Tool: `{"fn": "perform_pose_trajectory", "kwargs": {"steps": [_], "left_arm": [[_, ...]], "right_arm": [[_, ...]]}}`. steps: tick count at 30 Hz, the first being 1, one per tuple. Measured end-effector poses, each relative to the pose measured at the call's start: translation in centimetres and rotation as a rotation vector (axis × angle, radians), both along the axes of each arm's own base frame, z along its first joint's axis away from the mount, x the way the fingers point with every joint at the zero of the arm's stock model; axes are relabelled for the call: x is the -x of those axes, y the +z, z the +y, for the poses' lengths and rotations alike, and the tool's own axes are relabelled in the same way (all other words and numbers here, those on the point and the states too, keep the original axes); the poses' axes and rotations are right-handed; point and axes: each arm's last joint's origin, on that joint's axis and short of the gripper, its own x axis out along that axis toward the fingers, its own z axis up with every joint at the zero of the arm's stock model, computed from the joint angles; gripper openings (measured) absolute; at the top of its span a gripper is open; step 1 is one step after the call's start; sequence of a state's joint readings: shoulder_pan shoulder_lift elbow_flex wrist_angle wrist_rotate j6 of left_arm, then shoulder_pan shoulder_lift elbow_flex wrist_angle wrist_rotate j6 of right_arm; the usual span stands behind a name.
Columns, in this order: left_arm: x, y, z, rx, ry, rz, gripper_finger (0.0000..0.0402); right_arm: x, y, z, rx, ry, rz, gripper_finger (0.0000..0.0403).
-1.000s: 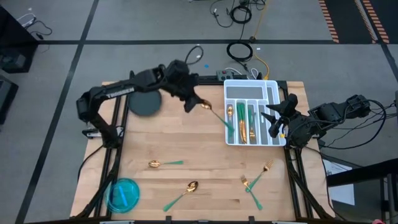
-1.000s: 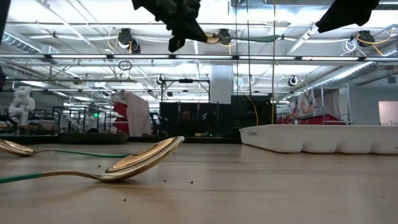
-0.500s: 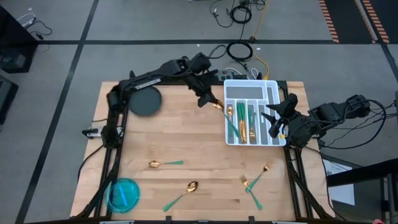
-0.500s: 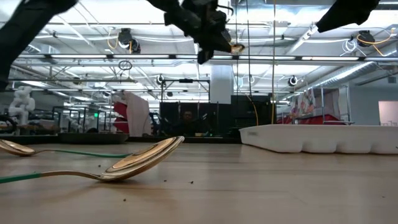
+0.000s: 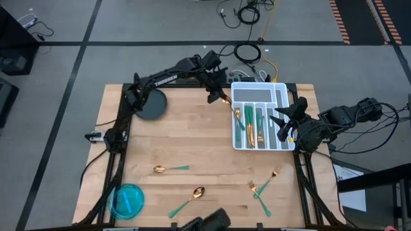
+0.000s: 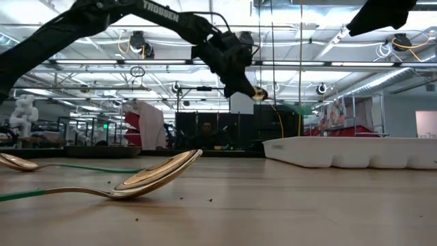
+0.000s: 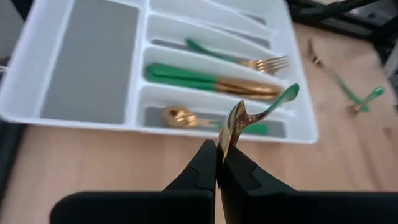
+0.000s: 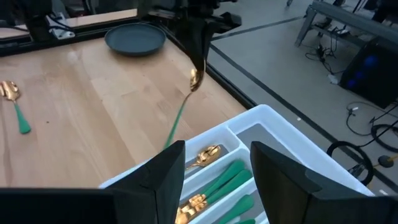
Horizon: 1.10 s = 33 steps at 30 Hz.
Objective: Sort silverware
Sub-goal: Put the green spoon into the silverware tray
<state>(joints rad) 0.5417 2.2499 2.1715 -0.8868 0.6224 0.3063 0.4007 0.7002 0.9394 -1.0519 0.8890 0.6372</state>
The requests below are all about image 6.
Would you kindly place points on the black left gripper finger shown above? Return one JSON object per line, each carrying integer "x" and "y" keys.
{"x": 239, "y": 82}

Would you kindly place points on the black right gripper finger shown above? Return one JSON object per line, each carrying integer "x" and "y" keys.
{"x": 370, "y": 22}

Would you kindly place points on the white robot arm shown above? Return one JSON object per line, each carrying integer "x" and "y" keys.
{"x": 24, "y": 114}

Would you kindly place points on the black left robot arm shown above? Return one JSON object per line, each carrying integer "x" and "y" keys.
{"x": 51, "y": 37}

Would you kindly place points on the white square pillar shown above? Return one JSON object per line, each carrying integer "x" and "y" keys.
{"x": 243, "y": 107}

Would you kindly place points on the black partition panel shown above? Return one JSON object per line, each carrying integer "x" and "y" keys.
{"x": 269, "y": 126}
{"x": 239, "y": 130}

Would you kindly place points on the person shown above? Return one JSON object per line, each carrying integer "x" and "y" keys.
{"x": 207, "y": 135}

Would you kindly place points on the metal shelving rack red bins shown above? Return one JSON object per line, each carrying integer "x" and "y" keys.
{"x": 370, "y": 116}

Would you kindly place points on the colourful poster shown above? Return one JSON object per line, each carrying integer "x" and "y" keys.
{"x": 336, "y": 111}

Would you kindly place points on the white draped cloth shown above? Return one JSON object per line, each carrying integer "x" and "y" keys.
{"x": 152, "y": 126}

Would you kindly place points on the white board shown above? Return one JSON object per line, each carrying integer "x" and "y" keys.
{"x": 426, "y": 124}

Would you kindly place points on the white cutlery tray grey pads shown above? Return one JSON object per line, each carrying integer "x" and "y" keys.
{"x": 341, "y": 152}

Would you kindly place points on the black round plate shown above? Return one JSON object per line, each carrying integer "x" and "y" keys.
{"x": 102, "y": 152}

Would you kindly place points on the black metal gantry frame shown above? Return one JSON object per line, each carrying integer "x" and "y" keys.
{"x": 204, "y": 88}

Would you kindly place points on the silver overhead rail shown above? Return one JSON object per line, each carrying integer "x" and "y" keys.
{"x": 102, "y": 62}

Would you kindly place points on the black metal workstation frame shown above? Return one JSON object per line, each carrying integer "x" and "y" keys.
{"x": 88, "y": 118}

